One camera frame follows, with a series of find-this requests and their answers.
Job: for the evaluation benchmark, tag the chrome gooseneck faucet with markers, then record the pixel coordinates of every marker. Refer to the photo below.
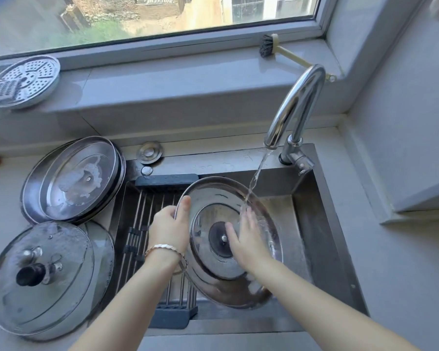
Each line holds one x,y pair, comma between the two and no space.
292,105

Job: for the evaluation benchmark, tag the stream of tap water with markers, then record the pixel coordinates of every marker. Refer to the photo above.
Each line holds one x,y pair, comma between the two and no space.
258,173

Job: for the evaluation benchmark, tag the perforated steel steamer plate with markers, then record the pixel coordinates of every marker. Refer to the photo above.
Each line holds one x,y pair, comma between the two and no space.
29,78

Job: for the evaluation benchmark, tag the steel rimmed glass pot lid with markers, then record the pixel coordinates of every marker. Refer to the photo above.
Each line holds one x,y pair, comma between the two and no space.
212,215

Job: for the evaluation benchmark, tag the stainless steel sink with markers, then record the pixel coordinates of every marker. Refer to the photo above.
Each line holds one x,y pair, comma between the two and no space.
314,222

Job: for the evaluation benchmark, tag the upturned stainless steel lid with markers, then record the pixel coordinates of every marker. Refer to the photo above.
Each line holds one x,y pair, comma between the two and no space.
76,179

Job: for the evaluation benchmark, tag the small round sink button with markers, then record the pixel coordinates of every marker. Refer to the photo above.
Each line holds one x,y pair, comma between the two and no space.
146,170

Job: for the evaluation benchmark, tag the person's left thumb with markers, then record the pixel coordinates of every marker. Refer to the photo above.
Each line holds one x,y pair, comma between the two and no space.
183,213

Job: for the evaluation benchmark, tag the flat steel grater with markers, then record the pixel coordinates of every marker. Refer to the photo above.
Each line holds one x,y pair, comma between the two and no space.
2,92

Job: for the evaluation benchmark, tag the plain glass pot lid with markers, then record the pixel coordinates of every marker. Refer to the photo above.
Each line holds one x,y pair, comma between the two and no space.
102,259

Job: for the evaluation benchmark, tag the person's right thumb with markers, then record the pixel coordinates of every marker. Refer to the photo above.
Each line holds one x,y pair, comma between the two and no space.
232,235

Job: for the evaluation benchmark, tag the roll-up sink drying rack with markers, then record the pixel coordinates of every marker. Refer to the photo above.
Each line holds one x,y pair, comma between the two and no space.
142,215

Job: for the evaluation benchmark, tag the person's right hand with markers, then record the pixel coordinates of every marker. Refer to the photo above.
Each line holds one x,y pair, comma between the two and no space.
250,248

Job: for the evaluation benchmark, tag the person's left hand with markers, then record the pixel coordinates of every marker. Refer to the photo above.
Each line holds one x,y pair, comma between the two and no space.
166,228

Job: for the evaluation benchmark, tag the round steel sink hole cover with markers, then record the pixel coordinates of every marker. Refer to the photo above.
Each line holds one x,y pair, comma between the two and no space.
150,152

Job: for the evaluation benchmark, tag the person's right forearm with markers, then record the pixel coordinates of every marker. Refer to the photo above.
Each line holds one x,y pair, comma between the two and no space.
325,314

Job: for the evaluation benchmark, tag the person's left forearm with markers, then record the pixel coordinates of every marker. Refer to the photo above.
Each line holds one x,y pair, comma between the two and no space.
131,303

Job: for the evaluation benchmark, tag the glass lid with black knob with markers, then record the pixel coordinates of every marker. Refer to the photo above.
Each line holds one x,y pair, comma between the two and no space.
40,277

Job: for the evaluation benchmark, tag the grey window frame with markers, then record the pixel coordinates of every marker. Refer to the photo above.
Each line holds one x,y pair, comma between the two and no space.
190,36

